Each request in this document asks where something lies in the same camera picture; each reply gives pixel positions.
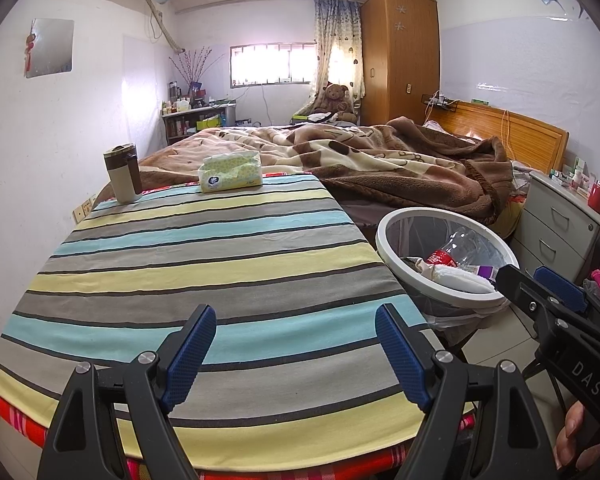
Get cluttered white shelf unit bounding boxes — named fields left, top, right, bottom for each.
left=161, top=80, right=238, bottom=146

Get bare flower branches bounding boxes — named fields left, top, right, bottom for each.
left=169, top=46, right=226, bottom=91

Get brown beige thermal mug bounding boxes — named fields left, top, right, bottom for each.
left=103, top=143, right=143, bottom=205

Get person's right hand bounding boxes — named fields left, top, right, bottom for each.
left=555, top=402, right=600, bottom=470

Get green yellow tissue pack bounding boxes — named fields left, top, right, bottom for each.
left=198, top=151, right=263, bottom=194

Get striped cloth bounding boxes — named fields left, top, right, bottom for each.
left=0, top=172, right=473, bottom=461

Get silver wall mirror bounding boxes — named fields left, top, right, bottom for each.
left=25, top=18, right=75, bottom=78

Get patterned curtain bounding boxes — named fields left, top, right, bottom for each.
left=310, top=0, right=367, bottom=111

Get brown teddy bear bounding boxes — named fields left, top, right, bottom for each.
left=312, top=84, right=357, bottom=123

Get clear bottle red label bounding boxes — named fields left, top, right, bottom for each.
left=425, top=227, right=496, bottom=271

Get brown patterned blanket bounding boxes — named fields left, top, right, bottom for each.
left=137, top=116, right=513, bottom=226

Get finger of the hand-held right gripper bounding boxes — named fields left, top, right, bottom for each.
left=495, top=263, right=583, bottom=346
left=534, top=266, right=600, bottom=336

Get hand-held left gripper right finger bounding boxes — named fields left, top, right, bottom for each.
left=375, top=304, right=556, bottom=480

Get red plaid cloth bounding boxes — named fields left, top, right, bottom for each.
left=0, top=171, right=476, bottom=480

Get wooden headboard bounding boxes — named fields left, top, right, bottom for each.
left=437, top=101, right=571, bottom=173

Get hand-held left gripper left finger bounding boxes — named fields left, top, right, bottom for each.
left=36, top=304, right=217, bottom=480

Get grey bedside cabinet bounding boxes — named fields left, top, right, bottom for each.
left=515, top=170, right=600, bottom=286

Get cluster of medicine boxes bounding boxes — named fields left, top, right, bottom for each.
left=550, top=157, right=593, bottom=191

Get beige wall socket strip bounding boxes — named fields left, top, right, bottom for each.
left=74, top=197, right=98, bottom=224

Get white round trash bin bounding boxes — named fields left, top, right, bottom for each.
left=375, top=207, right=521, bottom=341

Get wooden wardrobe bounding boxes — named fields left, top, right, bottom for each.
left=360, top=0, right=441, bottom=126

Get barred window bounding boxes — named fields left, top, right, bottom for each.
left=229, top=42, right=317, bottom=87

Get air conditioner pipe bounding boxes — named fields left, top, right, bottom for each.
left=147, top=0, right=188, bottom=53

